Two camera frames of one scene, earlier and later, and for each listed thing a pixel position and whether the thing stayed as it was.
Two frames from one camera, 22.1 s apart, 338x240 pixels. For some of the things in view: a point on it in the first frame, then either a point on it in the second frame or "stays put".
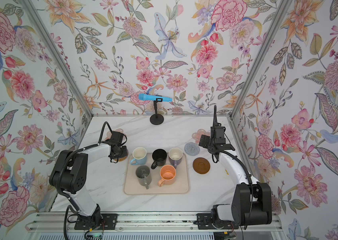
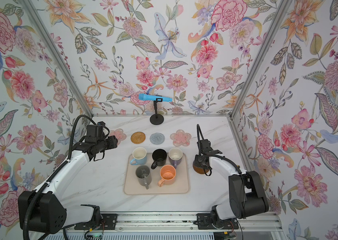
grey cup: (144, 177) stays put
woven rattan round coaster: (121, 159) to (138, 137)
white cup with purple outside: (175, 155) stays put
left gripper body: (122, 152) to (107, 144)
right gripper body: (208, 143) to (198, 160)
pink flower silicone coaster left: (109, 134) stays put
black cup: (159, 156) stays put
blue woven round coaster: (192, 148) to (157, 138)
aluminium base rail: (141, 222) stays put
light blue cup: (139, 154) stays put
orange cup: (168, 174) stays put
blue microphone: (143, 97) stays put
